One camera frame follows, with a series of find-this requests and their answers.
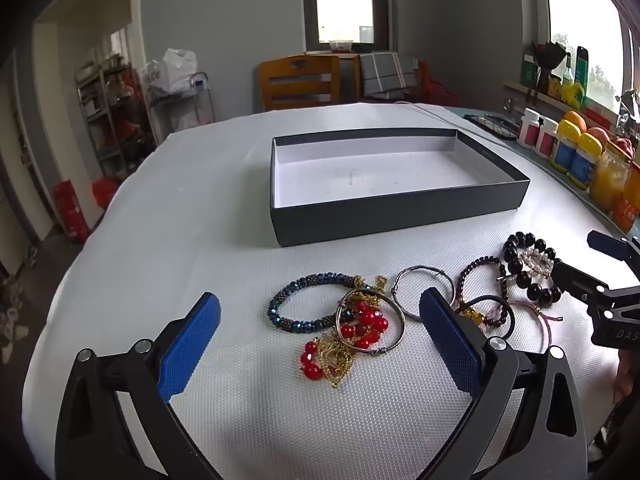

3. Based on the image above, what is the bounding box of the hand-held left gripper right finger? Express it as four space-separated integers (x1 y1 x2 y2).
419 286 588 480

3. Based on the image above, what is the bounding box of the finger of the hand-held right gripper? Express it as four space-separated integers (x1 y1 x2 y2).
587 230 640 273
552 258 612 307

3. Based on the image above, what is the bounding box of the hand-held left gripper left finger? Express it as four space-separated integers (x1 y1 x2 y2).
54 291 236 480

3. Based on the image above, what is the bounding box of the pearl hair clip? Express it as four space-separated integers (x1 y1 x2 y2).
520 246 559 279

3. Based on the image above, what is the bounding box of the thick silver bangle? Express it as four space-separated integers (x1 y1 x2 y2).
335 287 407 357

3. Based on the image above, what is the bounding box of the black hair tie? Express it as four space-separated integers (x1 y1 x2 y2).
457 294 516 341

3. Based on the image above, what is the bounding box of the pink cord bracelet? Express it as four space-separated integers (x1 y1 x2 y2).
505 300 564 349

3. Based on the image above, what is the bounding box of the large black bead bracelet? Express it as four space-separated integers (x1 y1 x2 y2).
502 231 564 309

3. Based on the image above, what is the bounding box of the purple beaded bracelet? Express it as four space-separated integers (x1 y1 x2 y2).
452 255 516 329

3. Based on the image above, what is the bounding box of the blue beaded bracelet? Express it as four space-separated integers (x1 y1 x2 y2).
267 272 371 334

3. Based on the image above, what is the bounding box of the red bead gold chain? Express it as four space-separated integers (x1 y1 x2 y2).
300 275 397 389

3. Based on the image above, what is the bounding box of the black shallow cardboard box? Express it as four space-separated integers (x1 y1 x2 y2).
270 127 531 248

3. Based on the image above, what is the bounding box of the person's right hand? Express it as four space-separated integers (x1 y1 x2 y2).
614 347 640 404

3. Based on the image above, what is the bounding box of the orange packet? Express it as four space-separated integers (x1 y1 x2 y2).
612 162 640 234

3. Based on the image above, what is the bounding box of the glass jar of honey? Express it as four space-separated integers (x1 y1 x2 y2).
590 142 631 213

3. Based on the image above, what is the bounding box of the thin silver hoop bangle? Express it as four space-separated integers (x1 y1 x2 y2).
392 265 454 322

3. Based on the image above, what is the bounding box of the yellow bottle blue label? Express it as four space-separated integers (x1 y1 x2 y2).
550 121 582 172
568 133 601 191

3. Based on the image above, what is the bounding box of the white pill bottle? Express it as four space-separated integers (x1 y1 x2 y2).
517 108 544 149
535 117 560 160

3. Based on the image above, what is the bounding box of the shiny foil wrapped plant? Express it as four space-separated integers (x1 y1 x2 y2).
617 87 640 127

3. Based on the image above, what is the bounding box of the yellow toy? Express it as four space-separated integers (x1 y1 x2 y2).
562 82 586 111

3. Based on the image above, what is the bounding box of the eyeshadow palette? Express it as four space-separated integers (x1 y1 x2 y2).
464 113 521 139

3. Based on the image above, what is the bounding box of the dark green plastic bottle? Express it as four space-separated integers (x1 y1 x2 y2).
575 46 592 106

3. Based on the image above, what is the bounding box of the red bag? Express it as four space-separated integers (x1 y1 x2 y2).
92 176 121 210

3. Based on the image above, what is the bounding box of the red fire extinguisher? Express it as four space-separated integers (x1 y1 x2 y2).
54 180 91 244

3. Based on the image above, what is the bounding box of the green box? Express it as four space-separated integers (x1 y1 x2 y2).
520 52 539 89

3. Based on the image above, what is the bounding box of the dark flower bouquet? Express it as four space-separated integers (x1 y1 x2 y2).
531 40 571 106

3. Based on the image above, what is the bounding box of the red cloth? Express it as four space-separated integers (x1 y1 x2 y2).
419 62 461 107

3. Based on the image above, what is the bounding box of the large bright window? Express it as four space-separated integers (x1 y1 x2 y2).
542 0 640 113

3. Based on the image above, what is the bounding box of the metal storage shelf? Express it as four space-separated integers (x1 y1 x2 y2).
75 55 152 177

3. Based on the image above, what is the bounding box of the white plastic bag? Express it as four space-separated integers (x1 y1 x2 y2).
141 48 199 96

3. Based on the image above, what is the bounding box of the grey plaid cushion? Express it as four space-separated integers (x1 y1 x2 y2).
360 51 419 99

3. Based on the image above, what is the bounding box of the small framed window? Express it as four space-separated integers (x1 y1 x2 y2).
301 0 390 54

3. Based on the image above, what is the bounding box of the white cable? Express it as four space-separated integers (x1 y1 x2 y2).
395 101 507 142

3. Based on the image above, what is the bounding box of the metal wire cart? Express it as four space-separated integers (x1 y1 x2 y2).
147 72 217 134

